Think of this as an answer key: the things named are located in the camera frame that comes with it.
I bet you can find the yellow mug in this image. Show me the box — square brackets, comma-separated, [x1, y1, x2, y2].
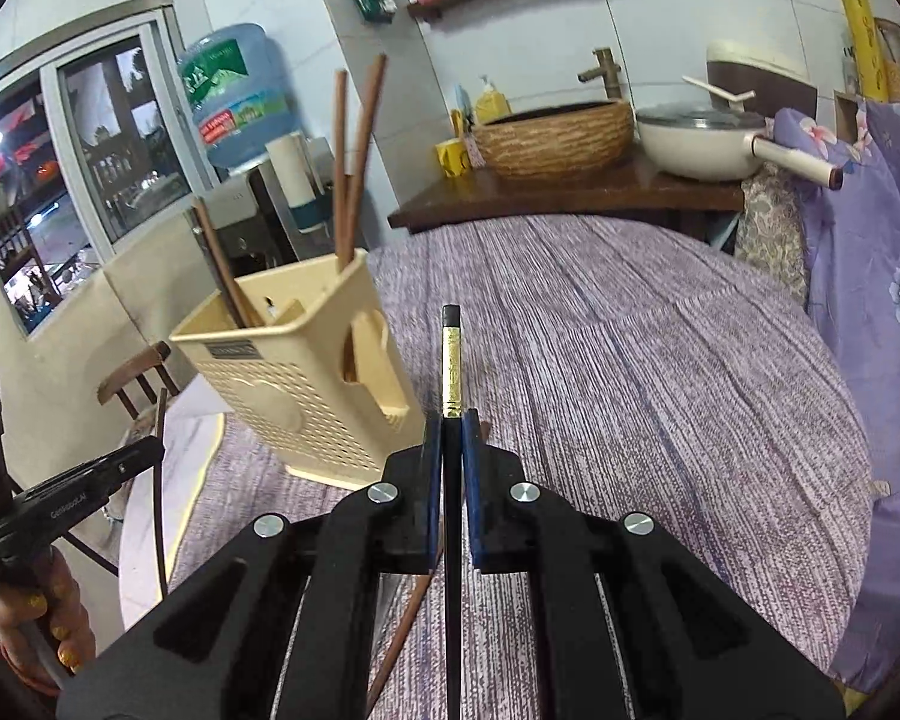
[435, 139, 472, 179]

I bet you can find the woven wash basin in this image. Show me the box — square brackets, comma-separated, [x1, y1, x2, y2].
[471, 99, 636, 179]

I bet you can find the white rice paddle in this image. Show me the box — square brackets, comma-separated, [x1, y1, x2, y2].
[681, 75, 757, 104]

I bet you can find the beige paisley cloth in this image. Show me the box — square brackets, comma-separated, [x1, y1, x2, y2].
[735, 165, 809, 308]

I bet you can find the brown wooden chopstick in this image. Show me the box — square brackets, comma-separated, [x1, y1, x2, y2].
[343, 54, 389, 260]
[192, 197, 265, 329]
[154, 388, 172, 602]
[365, 420, 494, 715]
[334, 69, 350, 272]

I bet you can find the blue water jug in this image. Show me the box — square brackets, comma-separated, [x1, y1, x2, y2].
[176, 22, 295, 170]

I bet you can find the cream plastic utensil holder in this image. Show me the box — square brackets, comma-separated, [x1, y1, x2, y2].
[169, 247, 426, 492]

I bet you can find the white table cover yellow trim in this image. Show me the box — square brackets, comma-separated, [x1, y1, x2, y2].
[118, 390, 226, 631]

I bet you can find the person's left hand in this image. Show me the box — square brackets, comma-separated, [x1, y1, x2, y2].
[0, 540, 97, 695]

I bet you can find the dark paper towel holder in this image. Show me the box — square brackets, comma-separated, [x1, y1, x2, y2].
[292, 195, 338, 233]

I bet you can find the purple striped tablecloth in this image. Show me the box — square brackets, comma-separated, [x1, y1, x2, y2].
[161, 214, 875, 720]

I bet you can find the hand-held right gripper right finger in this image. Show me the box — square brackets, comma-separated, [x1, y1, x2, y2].
[461, 409, 847, 720]

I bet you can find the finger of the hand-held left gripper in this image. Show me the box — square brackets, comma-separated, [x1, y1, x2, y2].
[11, 436, 168, 515]

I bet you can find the cream brown rice cooker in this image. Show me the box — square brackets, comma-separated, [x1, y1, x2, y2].
[705, 41, 818, 125]

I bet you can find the water dispenser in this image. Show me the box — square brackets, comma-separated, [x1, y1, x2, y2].
[199, 165, 331, 263]

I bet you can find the purple floral cloth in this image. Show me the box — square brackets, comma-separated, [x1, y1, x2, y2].
[772, 97, 900, 698]

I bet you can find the wooden chair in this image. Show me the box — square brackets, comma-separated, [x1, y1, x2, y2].
[96, 340, 175, 425]

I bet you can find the dark wooden counter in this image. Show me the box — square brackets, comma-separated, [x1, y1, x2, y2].
[388, 157, 745, 235]

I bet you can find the yellow soap pump bottle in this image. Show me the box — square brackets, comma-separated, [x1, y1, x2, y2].
[474, 75, 512, 123]

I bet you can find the cream pan with lid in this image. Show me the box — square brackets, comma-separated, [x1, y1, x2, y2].
[635, 106, 845, 192]

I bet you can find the brass faucet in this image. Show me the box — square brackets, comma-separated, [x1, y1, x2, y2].
[577, 47, 625, 101]

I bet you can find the yellow paper roll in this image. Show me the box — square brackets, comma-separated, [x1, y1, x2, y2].
[832, 0, 890, 102]

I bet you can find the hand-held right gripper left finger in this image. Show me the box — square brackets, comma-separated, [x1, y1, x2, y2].
[56, 412, 445, 720]

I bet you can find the sliding glass window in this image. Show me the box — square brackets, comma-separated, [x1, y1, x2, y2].
[0, 11, 222, 338]

